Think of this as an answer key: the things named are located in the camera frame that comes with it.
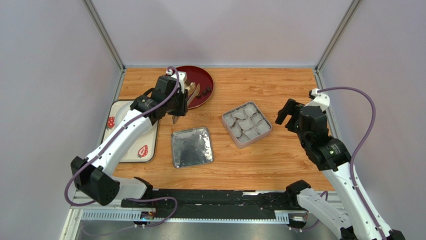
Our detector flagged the dark red round tray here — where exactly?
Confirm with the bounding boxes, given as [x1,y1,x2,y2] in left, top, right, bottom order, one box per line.
[176,65,215,110]

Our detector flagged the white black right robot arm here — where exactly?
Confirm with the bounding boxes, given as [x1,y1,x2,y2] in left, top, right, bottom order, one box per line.
[275,99,405,240]

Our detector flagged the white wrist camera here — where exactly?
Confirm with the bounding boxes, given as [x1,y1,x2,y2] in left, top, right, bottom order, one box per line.
[306,88,330,112]
[165,66,188,93]

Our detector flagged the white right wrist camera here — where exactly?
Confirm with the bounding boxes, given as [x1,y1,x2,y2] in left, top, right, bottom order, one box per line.
[306,88,330,112]

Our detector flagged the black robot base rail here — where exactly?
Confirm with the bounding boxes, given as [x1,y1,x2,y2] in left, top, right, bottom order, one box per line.
[121,189,309,229]

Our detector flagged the metal serving tongs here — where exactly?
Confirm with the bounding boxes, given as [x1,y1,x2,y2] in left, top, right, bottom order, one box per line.
[172,83,201,124]

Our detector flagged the strawberry pattern rectangular tray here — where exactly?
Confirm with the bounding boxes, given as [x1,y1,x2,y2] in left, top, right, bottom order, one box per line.
[102,100,158,163]

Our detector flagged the white scalloped plate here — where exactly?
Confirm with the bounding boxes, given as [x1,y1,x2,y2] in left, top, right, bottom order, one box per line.
[113,100,160,139]

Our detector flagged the silver square tin lid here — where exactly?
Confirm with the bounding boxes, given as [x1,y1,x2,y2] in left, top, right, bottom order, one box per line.
[171,127,215,169]

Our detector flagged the pink square chocolate tin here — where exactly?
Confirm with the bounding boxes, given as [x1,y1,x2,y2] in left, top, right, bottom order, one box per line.
[221,101,273,149]

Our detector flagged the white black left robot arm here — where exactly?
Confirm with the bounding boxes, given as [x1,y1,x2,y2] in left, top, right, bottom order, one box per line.
[67,71,189,206]

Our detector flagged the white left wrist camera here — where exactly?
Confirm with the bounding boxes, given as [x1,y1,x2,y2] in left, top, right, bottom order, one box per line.
[165,66,188,93]

